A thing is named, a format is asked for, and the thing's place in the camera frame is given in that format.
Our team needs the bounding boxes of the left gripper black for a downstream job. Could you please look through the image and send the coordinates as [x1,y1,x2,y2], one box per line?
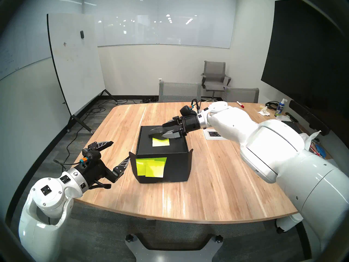
[74,141,131,190]

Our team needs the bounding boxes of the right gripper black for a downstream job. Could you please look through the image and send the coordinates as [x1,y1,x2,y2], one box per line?
[161,115,201,140]

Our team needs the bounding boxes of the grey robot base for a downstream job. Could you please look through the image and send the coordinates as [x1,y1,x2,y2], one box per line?
[125,233,224,262]

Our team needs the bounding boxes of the black cardboard box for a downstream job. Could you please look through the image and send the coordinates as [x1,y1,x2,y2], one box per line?
[129,124,193,184]

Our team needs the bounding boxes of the neon yellow sticky note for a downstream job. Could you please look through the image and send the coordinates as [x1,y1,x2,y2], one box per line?
[136,158,154,176]
[145,157,167,178]

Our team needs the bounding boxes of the grey ribbed mesh chair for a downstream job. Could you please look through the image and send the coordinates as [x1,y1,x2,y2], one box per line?
[159,80,202,103]

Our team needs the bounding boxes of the silver table power outlet panel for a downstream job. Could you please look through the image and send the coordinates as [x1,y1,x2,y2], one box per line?
[203,129,227,140]

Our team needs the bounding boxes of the grey office chair with armrests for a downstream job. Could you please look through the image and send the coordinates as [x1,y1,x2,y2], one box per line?
[201,61,231,102]

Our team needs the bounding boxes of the grey plain mesh chair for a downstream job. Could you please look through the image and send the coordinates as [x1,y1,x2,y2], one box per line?
[223,87,259,103]

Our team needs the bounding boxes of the mobile whiteboard on black stand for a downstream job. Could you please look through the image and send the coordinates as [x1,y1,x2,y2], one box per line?
[47,14,119,135]

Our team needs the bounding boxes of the Expo cleaner spray bottle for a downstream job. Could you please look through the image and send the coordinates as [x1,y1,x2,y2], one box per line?
[275,99,288,117]

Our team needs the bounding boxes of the black keyboard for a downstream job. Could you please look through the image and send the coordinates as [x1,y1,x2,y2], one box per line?
[285,121,303,134]

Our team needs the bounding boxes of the black video bar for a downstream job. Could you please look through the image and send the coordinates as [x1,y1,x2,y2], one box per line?
[288,100,330,136]

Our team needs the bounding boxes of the white tissue sheet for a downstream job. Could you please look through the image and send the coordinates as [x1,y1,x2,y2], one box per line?
[303,130,321,151]

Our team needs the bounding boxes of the black floor cable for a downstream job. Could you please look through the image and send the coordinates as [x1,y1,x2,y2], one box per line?
[65,99,137,166]

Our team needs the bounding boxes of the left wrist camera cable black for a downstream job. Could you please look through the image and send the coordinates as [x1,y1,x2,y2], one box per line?
[53,160,82,167]

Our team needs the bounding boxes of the wide glass wall whiteboard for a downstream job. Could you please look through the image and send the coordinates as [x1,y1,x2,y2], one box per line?
[94,14,235,49]

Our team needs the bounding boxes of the glass wall whiteboard with scribbles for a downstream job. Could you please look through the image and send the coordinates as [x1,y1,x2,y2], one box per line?
[0,2,83,81]

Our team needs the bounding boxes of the large black wall television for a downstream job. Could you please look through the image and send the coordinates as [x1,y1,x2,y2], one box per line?
[260,0,349,120]

